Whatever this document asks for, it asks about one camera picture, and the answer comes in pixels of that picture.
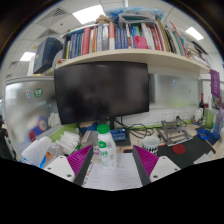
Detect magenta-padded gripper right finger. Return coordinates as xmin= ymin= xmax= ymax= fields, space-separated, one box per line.
xmin=131 ymin=144 xmax=182 ymax=187

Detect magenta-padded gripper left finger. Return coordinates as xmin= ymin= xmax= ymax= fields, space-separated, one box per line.
xmin=43 ymin=144 xmax=95 ymax=187

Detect white milk bottle green cap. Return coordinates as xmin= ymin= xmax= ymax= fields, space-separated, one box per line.
xmin=96 ymin=123 xmax=119 ymax=168

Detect purple translucent water bottle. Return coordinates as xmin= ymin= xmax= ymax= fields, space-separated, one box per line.
xmin=213 ymin=108 xmax=224 ymax=139

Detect black desk mat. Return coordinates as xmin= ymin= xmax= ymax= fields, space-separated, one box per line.
xmin=123 ymin=134 xmax=217 ymax=169

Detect black white patterned mug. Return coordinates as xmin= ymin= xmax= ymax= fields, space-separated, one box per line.
xmin=141 ymin=135 xmax=161 ymax=157

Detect stack of white tissues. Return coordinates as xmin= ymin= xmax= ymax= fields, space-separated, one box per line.
xmin=54 ymin=130 xmax=82 ymax=156

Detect white plastic bag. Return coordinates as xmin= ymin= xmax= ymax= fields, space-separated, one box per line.
xmin=21 ymin=135 xmax=53 ymax=168

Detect grey metal laptop stand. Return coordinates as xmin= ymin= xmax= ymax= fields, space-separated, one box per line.
xmin=156 ymin=118 xmax=194 ymax=147

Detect white handwritten paper sheet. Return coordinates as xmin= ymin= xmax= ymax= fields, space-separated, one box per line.
xmin=83 ymin=153 xmax=144 ymax=191

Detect small blue box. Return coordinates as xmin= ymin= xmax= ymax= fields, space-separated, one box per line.
xmin=109 ymin=128 xmax=129 ymax=143

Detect round green sticker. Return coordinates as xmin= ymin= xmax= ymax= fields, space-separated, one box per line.
xmin=33 ymin=87 xmax=44 ymax=98

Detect black computer monitor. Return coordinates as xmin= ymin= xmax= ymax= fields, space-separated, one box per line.
xmin=53 ymin=60 xmax=150 ymax=131

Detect purple hanging banner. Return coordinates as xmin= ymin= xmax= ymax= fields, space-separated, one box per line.
xmin=209 ymin=68 xmax=222 ymax=100

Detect black tangled desk cables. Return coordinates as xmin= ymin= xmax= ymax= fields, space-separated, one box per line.
xmin=114 ymin=116 xmax=155 ymax=139

